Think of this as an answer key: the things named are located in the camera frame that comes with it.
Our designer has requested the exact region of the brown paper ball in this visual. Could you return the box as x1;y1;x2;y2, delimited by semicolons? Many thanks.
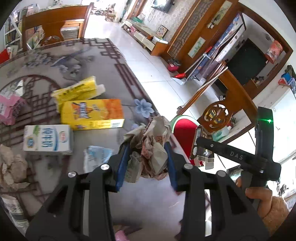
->
124;116;171;183

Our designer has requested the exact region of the dark snack box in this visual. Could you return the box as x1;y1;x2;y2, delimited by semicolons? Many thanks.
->
190;125;214;170

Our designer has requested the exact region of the right hand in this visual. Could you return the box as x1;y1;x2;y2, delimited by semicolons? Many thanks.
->
245;187;273;218

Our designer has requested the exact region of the red watermelon stool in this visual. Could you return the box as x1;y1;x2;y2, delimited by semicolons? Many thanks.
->
171;115;199;163

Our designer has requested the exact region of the blue white plastic wrapper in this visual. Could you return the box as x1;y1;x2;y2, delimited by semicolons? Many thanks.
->
83;146;113;173

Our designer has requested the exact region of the orange yellow juice carton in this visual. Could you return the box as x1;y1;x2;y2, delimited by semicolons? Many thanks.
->
60;99;125;131

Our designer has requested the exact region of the wooden chair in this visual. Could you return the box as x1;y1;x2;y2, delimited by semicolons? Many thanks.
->
177;62;258;133

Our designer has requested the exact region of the white milk carton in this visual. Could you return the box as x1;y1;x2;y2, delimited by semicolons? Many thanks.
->
23;125;73;156

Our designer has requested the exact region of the yellow tissue pack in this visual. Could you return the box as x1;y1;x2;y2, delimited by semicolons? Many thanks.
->
51;76;105;113

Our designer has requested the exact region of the patterned table cloth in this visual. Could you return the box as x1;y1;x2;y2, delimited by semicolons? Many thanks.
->
1;39;194;240

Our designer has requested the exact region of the white tv console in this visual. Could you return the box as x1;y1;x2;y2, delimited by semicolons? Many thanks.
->
122;19;168;56

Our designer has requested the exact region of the crumpled brown paper wad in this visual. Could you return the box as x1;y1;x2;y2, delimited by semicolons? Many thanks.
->
1;144;30;191

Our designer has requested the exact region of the wooden cabinet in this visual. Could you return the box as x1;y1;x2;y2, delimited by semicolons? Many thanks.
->
162;0;295;100

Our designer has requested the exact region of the crumpled newspaper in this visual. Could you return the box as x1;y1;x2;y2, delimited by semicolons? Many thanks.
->
1;194;29;235

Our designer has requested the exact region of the pink plastic bag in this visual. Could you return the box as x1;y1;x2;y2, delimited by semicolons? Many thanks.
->
1;93;26;126

